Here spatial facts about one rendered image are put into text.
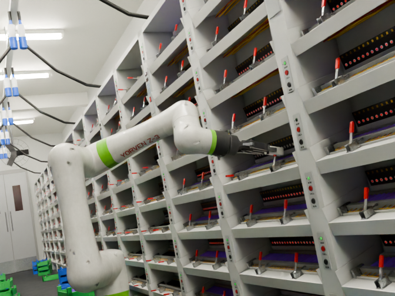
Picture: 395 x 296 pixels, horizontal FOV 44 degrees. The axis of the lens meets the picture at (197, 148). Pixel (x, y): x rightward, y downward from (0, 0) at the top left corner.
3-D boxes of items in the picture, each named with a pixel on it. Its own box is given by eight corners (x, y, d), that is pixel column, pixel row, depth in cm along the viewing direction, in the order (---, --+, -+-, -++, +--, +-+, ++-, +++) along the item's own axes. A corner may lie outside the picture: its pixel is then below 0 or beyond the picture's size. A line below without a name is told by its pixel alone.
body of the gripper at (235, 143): (220, 156, 180) (242, 158, 183) (230, 152, 172) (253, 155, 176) (221, 136, 182) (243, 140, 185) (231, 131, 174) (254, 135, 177)
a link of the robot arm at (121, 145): (123, 168, 188) (107, 152, 180) (121, 147, 195) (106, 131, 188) (206, 128, 179) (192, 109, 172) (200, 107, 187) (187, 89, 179)
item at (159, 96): (195, 74, 236) (183, 49, 237) (157, 106, 291) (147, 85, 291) (228, 62, 245) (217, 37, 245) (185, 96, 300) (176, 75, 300)
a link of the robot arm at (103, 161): (72, 182, 184) (62, 153, 187) (89, 183, 196) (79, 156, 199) (111, 162, 180) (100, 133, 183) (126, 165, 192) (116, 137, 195)
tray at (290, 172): (303, 177, 166) (292, 152, 166) (226, 194, 221) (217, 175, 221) (344, 155, 174) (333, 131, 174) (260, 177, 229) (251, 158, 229)
